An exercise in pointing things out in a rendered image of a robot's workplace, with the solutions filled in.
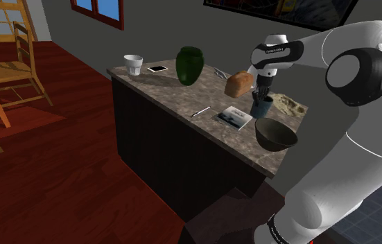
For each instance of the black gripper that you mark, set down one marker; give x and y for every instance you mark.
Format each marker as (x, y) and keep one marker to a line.
(263, 83)

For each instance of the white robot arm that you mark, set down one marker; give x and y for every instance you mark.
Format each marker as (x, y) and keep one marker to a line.
(353, 162)

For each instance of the brown bread loaf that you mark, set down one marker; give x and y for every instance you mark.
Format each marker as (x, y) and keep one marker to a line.
(238, 85)

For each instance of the dark blue cup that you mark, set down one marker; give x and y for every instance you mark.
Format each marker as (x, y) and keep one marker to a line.
(261, 108)

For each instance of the tan rough flat slab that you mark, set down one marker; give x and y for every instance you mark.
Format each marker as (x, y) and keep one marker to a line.
(290, 104)

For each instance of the small grey metal object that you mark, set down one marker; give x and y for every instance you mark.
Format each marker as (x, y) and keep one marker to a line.
(220, 73)

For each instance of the book with grey cover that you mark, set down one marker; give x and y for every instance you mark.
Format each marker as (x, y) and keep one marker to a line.
(234, 117)

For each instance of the dark grey bowl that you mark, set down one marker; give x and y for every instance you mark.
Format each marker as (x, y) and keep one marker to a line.
(275, 135)

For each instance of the white pen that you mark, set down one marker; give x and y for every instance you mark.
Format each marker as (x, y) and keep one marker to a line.
(200, 112)

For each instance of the dark green vase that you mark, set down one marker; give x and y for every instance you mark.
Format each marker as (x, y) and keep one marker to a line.
(189, 66)

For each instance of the white phone with black screen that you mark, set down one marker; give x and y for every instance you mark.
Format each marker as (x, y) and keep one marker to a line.
(158, 68)

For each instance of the dark cabinet with marble top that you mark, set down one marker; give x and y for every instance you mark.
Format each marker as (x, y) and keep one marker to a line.
(163, 142)

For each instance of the white cup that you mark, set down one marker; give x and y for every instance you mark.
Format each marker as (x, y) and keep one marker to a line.
(133, 65)

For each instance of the red framed window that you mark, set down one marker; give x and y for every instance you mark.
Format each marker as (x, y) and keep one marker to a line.
(97, 10)

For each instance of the wooden ladder-back chair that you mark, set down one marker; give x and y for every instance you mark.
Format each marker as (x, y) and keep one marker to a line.
(6, 71)

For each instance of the black framed wall picture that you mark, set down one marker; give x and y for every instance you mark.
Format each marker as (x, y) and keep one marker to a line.
(278, 10)

